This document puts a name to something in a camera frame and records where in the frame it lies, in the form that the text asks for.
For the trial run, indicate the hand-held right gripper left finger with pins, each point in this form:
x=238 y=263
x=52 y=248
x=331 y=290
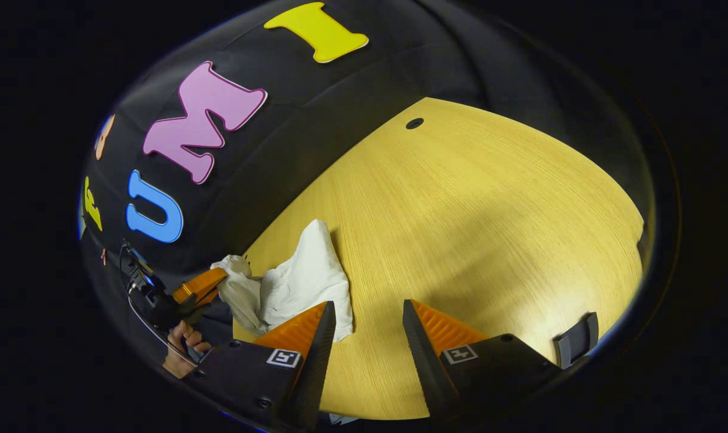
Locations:
x=319 y=367

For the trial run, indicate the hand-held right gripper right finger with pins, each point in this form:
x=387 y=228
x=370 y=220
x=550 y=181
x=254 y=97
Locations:
x=424 y=367

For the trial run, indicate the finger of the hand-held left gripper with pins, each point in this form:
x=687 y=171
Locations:
x=198 y=285

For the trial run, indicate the white jeans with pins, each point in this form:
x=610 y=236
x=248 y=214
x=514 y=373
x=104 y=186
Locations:
x=298 y=282

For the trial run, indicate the grey table clamp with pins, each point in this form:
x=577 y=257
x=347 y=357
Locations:
x=574 y=343

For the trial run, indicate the black backdrop cloth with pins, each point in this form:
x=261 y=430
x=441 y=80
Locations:
x=340 y=90

